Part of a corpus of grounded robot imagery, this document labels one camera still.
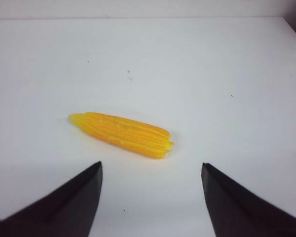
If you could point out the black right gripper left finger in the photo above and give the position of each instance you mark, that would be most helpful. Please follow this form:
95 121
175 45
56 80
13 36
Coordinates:
68 211

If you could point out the yellow toy corn cob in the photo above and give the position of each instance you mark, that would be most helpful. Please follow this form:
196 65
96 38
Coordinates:
145 139

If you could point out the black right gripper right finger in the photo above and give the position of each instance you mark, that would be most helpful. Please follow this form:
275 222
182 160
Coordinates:
236 212

